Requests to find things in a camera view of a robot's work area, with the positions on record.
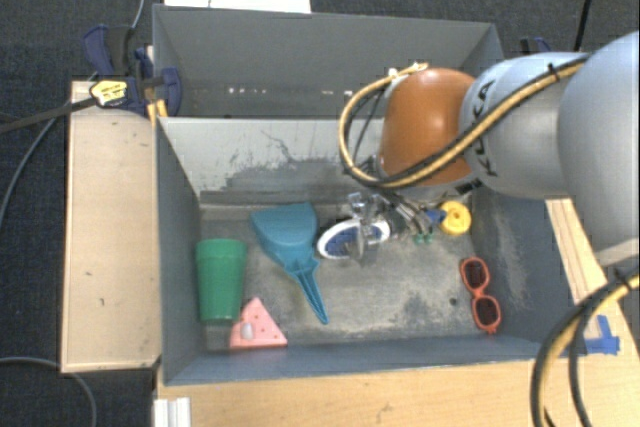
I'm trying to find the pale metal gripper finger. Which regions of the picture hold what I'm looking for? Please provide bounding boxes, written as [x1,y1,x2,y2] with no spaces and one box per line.
[347,192,367,267]
[365,194,387,267]

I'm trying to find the white and blue bowl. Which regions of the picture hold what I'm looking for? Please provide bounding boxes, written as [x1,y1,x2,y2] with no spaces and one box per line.
[316,218,392,262]

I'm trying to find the grey metal bin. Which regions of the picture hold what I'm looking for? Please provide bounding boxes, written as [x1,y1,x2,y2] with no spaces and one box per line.
[151,3,577,387]

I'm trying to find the teal plastic scoop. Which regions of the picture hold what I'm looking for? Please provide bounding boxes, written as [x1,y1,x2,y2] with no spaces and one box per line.
[249,201,331,326]

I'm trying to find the red sunglasses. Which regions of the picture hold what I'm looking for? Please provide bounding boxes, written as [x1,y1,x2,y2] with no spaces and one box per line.
[459,256,503,334]

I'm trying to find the pink toy cheese wedge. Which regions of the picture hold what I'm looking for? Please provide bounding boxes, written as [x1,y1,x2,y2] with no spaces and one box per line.
[228,297,290,351]

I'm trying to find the green plastic cup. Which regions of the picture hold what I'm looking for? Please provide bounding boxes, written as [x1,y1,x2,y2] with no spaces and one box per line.
[195,238,249,323]

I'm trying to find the pale wood flat board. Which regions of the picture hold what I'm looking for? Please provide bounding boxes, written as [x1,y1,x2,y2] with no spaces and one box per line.
[59,79,164,374]

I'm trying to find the yellow plastic ring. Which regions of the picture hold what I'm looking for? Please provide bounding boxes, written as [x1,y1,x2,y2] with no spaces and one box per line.
[439,200,473,237]

